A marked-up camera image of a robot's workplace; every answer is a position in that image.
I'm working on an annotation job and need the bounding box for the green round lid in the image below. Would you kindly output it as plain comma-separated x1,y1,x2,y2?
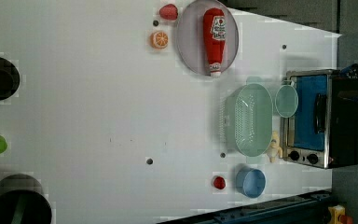
275,85,298,118

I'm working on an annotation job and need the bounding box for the blue metal frame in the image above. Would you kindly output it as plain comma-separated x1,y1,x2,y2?
159,190,337,224

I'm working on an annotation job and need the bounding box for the toy strawberry near plate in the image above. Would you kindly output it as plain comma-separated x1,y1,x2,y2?
158,4,178,21

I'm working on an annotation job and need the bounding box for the small red toy fruit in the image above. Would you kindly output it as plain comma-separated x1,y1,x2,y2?
213,176,226,189

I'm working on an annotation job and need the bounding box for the yellow red clamp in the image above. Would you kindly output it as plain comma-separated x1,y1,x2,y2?
328,205,353,224

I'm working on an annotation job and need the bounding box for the red plush ketchup bottle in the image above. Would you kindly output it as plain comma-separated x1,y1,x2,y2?
203,7,227,77

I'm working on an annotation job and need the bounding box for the green plastic strainer basket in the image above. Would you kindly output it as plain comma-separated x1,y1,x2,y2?
223,83,273,157

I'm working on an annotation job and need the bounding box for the toy orange slice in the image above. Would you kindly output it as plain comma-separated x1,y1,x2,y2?
150,31,169,49

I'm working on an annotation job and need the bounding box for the blue plastic bowl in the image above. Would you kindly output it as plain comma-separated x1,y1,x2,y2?
235,167,266,198

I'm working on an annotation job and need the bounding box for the yellow plush toy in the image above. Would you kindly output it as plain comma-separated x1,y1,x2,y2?
266,131,282,163

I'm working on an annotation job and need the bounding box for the grey round plate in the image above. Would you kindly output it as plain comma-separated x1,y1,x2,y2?
176,0,239,76

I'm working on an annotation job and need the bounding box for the silver toaster oven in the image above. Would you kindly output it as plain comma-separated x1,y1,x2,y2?
282,69,358,169

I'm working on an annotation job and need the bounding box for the black round base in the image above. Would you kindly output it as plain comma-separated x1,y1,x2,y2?
0,174,53,224

